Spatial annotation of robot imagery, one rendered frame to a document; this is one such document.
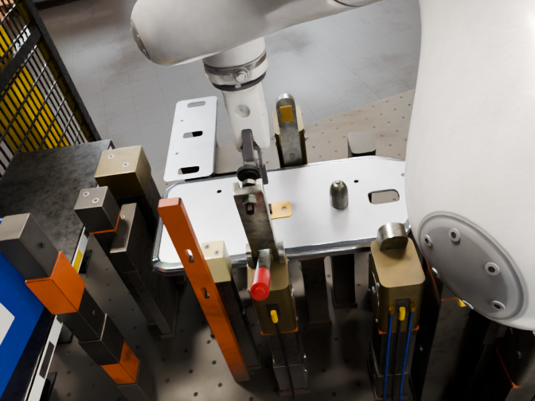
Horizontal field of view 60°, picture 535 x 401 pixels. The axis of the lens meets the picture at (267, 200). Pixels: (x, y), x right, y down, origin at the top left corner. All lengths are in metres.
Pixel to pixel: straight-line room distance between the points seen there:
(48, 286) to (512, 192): 0.61
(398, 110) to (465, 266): 1.35
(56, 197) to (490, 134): 0.85
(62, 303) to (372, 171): 0.56
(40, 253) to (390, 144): 1.02
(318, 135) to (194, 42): 1.01
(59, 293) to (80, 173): 0.34
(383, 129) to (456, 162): 1.26
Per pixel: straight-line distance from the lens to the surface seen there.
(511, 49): 0.22
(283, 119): 0.87
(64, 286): 0.72
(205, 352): 1.03
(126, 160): 0.92
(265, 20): 0.45
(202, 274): 0.68
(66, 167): 1.03
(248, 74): 0.60
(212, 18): 0.46
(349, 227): 0.77
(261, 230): 0.60
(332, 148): 1.40
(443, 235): 0.21
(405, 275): 0.63
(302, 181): 0.86
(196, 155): 0.97
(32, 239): 0.67
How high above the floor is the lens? 1.58
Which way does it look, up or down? 44 degrees down
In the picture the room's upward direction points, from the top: 12 degrees counter-clockwise
